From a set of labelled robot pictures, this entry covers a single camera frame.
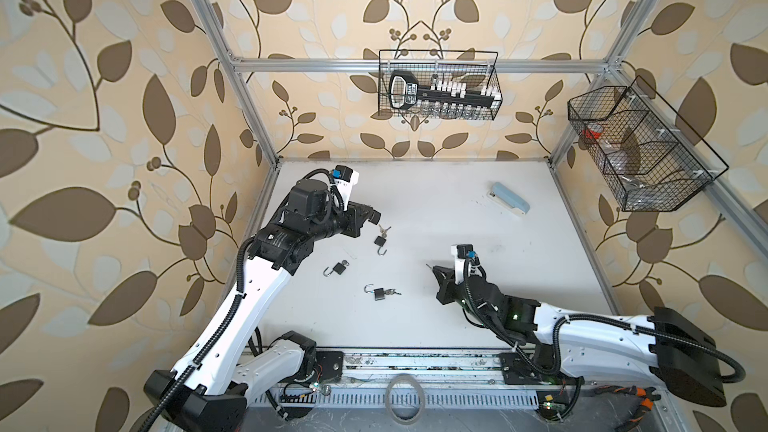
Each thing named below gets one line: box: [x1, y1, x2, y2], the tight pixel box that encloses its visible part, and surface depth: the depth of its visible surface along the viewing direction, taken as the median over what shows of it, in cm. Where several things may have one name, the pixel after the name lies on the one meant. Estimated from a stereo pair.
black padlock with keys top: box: [374, 224, 392, 255], surface depth 101 cm
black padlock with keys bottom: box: [364, 283, 402, 301], surface depth 88 cm
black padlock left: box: [323, 260, 350, 277], surface depth 93 cm
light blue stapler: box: [487, 182, 531, 215], surface depth 107 cm
